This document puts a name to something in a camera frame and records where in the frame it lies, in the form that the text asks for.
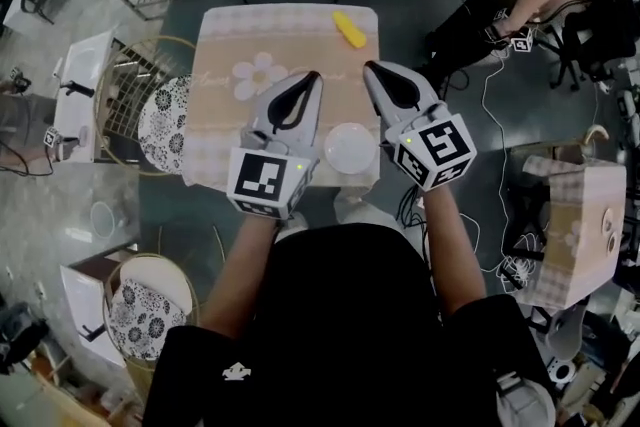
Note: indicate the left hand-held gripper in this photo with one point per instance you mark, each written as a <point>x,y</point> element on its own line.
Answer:
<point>260,180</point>

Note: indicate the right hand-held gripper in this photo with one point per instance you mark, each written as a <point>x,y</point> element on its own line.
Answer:
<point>440,150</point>

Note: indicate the white round plate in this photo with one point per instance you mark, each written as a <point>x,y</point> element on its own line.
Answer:
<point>350,149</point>

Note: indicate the yellow banana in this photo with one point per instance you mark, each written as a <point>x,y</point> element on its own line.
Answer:
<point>350,30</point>

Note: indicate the person's right forearm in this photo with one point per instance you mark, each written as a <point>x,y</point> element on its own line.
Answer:
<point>452,255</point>

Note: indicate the grey shoulder pouch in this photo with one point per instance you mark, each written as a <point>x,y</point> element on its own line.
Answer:
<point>525,407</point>

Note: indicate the person's left forearm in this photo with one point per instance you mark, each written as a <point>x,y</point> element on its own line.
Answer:
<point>237,275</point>

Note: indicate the beige flower print tablecloth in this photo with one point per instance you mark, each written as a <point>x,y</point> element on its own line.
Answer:
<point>280,35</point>

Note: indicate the person's white shoe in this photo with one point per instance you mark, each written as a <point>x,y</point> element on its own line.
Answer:
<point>294,225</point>

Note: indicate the light wooden chair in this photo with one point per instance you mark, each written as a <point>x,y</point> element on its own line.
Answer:
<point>596,134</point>

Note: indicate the clear round bowl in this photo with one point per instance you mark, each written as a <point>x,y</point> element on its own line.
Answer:
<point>102,220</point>

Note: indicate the person's black shirt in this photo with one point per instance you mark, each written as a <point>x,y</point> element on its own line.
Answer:
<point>340,325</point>

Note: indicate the table with beige checked cloth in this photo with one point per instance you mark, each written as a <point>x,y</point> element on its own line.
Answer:
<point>585,225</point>

